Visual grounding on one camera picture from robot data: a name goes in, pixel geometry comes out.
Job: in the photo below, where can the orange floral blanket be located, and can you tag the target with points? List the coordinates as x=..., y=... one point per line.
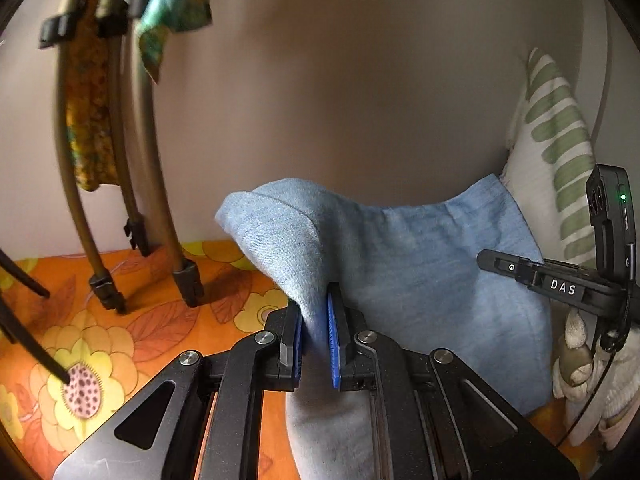
x=150, y=320

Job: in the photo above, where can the green patterned cloth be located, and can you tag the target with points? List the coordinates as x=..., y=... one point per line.
x=170, y=10

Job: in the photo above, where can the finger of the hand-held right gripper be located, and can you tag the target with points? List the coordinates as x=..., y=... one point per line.
x=535, y=272

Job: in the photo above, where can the person's right hand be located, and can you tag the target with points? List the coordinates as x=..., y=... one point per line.
x=575, y=360

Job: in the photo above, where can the yellow floral cloth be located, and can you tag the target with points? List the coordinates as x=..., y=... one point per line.
x=87, y=110

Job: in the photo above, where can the blue denim pants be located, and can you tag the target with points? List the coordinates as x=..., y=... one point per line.
x=425, y=270

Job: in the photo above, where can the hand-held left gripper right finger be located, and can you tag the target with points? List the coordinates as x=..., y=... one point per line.
x=332, y=335

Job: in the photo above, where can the green striped white pillow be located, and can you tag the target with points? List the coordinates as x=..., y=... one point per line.
x=545, y=130

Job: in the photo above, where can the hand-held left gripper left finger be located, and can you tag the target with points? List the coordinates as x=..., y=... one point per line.
x=298, y=332

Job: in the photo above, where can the small black tripod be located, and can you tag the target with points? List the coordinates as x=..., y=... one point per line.
x=35, y=350

